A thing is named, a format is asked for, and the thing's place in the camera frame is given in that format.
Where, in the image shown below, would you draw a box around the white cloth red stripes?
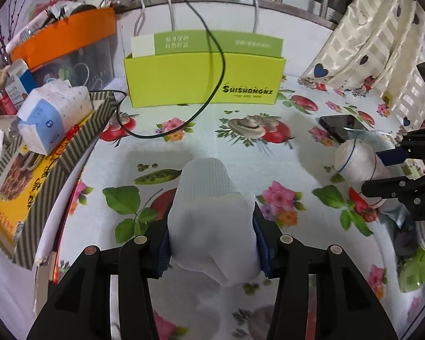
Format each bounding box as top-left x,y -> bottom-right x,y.
334,139 -> 391,209

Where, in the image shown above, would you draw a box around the white sock bundle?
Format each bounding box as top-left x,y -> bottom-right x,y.
168,158 -> 261,286

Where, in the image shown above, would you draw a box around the wet wipes pack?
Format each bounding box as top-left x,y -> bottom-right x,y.
335,129 -> 410,227

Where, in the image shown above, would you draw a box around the green tray box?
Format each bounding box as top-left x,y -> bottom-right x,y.
395,209 -> 425,293

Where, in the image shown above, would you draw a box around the black smartphone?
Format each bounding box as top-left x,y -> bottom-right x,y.
318,115 -> 367,144

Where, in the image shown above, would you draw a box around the cream heart pattern curtain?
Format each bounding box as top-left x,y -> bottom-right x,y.
301,0 -> 425,130

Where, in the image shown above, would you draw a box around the floral tablecloth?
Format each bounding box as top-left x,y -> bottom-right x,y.
31,74 -> 425,340

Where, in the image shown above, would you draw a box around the striped cardboard box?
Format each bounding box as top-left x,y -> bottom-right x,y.
0,91 -> 117,269

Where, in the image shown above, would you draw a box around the tissue pack blue white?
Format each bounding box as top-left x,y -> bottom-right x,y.
17,79 -> 93,155

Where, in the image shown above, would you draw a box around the lime green cardboard box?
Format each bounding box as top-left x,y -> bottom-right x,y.
124,30 -> 286,108

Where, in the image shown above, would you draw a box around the orange lidded container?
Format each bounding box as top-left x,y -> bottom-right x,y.
10,5 -> 116,90

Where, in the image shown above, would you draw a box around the black cable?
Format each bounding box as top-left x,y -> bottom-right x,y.
88,0 -> 228,140

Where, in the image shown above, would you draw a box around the white cable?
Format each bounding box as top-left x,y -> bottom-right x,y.
132,0 -> 259,38

